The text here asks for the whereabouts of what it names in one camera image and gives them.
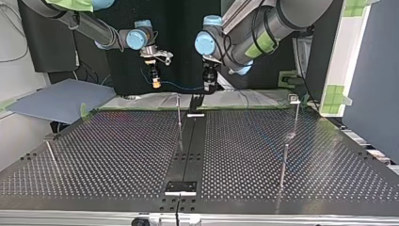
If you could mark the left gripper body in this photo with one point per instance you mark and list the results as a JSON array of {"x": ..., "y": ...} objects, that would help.
[{"x": 209, "y": 77}]

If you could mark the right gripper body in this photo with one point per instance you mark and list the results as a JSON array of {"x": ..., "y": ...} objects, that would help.
[{"x": 154, "y": 71}]

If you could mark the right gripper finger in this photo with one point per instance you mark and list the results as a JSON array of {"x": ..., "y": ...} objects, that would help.
[{"x": 156, "y": 84}]

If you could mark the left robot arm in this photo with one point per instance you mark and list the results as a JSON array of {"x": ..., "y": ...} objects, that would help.
[{"x": 269, "y": 22}]

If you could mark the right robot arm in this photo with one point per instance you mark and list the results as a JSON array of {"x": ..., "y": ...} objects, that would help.
[{"x": 94, "y": 29}]

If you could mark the connector holder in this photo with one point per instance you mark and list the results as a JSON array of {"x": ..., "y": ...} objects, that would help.
[{"x": 196, "y": 102}]

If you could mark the black panel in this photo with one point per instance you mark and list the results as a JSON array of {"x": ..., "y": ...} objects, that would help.
[{"x": 175, "y": 47}]

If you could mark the grey board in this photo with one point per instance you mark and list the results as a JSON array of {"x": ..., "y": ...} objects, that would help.
[{"x": 62, "y": 99}]

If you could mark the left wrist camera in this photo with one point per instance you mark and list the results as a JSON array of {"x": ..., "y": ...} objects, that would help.
[{"x": 212, "y": 59}]

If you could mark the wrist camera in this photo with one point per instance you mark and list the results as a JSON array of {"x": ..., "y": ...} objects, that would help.
[
  {"x": 212, "y": 59},
  {"x": 158, "y": 54}
]

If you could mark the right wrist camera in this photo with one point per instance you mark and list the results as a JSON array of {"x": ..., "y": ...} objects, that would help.
[{"x": 158, "y": 54}]

